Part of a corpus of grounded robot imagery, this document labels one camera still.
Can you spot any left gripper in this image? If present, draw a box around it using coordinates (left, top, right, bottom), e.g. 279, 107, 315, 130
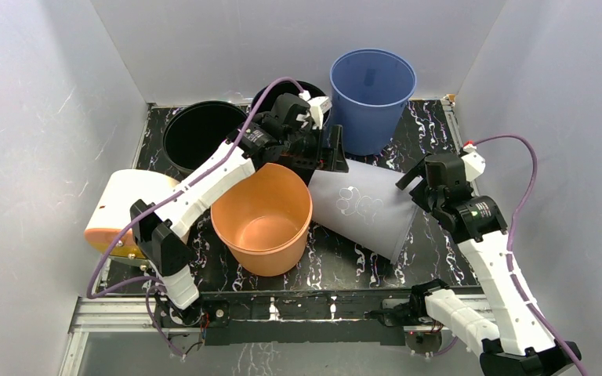
281, 124, 346, 173

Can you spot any grey white bucket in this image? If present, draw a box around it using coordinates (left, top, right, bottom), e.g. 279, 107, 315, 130
309, 161, 418, 264

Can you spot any blue bucket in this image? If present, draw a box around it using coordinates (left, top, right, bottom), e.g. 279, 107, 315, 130
329, 49, 417, 156

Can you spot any orange bucket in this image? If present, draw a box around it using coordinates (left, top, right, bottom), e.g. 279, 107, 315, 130
211, 164, 313, 277

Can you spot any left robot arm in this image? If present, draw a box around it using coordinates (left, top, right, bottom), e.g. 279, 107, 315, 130
129, 92, 349, 326

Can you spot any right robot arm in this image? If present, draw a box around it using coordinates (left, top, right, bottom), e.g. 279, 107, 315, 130
396, 151, 582, 375

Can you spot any white orange lying container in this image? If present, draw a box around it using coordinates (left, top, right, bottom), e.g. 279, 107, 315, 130
84, 169, 179, 253

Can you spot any dark navy bucket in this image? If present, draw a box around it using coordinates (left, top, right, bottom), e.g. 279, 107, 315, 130
250, 81, 331, 125

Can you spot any black bucket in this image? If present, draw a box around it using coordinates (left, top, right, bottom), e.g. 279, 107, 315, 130
162, 101, 246, 175

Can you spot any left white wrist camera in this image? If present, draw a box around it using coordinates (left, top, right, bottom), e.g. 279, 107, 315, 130
299, 90, 332, 130

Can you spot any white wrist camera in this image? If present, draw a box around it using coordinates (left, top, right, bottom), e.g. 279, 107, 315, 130
459, 141, 486, 183
299, 90, 332, 130

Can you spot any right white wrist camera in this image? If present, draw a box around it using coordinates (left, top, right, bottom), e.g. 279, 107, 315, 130
459, 141, 486, 183

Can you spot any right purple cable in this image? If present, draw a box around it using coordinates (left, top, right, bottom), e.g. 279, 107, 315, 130
436, 135, 590, 376

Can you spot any purple cable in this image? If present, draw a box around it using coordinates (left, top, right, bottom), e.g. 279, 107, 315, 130
85, 76, 307, 359
436, 135, 590, 376

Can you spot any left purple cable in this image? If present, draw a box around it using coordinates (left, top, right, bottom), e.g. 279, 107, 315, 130
85, 76, 307, 359

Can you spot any aluminium frame rail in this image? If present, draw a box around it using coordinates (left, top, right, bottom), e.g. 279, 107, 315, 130
60, 295, 554, 376

